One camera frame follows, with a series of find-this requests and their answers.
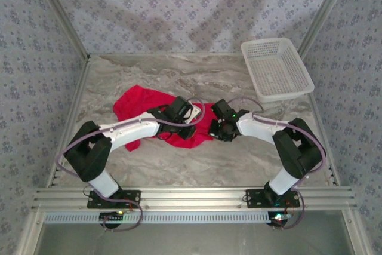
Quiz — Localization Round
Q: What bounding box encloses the red t-shirt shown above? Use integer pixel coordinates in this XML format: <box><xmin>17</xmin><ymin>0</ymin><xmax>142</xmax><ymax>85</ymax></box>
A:
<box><xmin>112</xmin><ymin>85</ymin><xmax>220</xmax><ymax>152</ymax></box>

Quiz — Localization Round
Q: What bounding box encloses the white plastic mesh basket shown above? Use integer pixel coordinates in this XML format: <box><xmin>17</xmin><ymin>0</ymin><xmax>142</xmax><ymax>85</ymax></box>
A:
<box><xmin>240</xmin><ymin>37</ymin><xmax>315</xmax><ymax>103</ymax></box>

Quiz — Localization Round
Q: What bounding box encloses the black right controller board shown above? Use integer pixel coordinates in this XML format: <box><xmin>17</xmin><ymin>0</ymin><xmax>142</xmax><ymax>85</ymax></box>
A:
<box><xmin>270</xmin><ymin>211</ymin><xmax>292</xmax><ymax>228</ymax></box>

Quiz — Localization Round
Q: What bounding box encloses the black controller board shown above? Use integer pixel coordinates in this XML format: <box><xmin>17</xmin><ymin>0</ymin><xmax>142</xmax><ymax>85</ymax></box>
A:
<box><xmin>99</xmin><ymin>211</ymin><xmax>125</xmax><ymax>223</ymax></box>
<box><xmin>270</xmin><ymin>211</ymin><xmax>292</xmax><ymax>228</ymax></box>

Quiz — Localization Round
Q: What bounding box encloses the black left controller board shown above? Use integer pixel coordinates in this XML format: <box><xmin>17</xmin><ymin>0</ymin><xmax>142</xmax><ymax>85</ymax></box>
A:
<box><xmin>99</xmin><ymin>211</ymin><xmax>125</xmax><ymax>223</ymax></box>

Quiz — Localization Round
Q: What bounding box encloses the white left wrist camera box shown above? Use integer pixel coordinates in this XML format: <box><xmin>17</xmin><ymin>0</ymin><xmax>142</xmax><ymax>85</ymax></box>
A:
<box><xmin>184</xmin><ymin>102</ymin><xmax>201</xmax><ymax>125</ymax></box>

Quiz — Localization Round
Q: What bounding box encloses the aluminium mounting rail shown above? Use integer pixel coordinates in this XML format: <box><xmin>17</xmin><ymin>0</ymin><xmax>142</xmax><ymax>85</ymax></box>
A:
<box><xmin>32</xmin><ymin>186</ymin><xmax>358</xmax><ymax>210</ymax></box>

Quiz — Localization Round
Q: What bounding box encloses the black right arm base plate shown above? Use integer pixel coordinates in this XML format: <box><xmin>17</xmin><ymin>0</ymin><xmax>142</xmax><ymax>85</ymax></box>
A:
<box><xmin>245</xmin><ymin>188</ymin><xmax>301</xmax><ymax>209</ymax></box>

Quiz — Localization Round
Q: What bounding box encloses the grey slotted cable duct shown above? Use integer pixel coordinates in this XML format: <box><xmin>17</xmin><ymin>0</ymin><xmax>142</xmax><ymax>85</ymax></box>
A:
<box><xmin>44</xmin><ymin>210</ymin><xmax>271</xmax><ymax>225</ymax></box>

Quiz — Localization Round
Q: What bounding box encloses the aluminium table side rail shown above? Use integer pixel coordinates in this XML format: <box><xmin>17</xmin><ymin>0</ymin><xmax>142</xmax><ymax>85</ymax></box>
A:
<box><xmin>47</xmin><ymin>56</ymin><xmax>92</xmax><ymax>189</ymax></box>
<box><xmin>307</xmin><ymin>92</ymin><xmax>341</xmax><ymax>186</ymax></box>

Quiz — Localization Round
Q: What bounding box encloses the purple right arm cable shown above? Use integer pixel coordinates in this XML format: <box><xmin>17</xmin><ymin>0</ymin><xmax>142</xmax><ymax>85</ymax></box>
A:
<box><xmin>226</xmin><ymin>96</ymin><xmax>326</xmax><ymax>231</ymax></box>

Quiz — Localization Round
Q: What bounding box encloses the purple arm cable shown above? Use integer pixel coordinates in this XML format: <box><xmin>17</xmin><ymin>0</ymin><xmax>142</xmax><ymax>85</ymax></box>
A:
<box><xmin>226</xmin><ymin>96</ymin><xmax>326</xmax><ymax>231</ymax></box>
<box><xmin>56</xmin><ymin>97</ymin><xmax>144</xmax><ymax>232</ymax></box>

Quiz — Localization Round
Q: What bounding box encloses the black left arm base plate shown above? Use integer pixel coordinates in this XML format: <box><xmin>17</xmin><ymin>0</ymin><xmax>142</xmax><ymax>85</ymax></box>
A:
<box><xmin>87</xmin><ymin>189</ymin><xmax>141</xmax><ymax>209</ymax></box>

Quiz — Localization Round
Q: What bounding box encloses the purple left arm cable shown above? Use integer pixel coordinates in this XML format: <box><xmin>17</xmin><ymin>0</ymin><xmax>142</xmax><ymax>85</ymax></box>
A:
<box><xmin>56</xmin><ymin>97</ymin><xmax>144</xmax><ymax>232</ymax></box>

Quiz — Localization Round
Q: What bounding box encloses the aluminium corner post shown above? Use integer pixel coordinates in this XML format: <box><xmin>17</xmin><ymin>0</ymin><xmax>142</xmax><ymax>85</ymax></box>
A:
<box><xmin>29</xmin><ymin>0</ymin><xmax>91</xmax><ymax>60</ymax></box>
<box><xmin>298</xmin><ymin>0</ymin><xmax>356</xmax><ymax>57</ymax></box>

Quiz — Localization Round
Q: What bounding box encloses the aluminium frame leg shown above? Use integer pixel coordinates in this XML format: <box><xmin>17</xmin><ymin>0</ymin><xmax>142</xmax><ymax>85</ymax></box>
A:
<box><xmin>14</xmin><ymin>210</ymin><xmax>45</xmax><ymax>255</ymax></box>
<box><xmin>341</xmin><ymin>209</ymin><xmax>369</xmax><ymax>255</ymax></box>

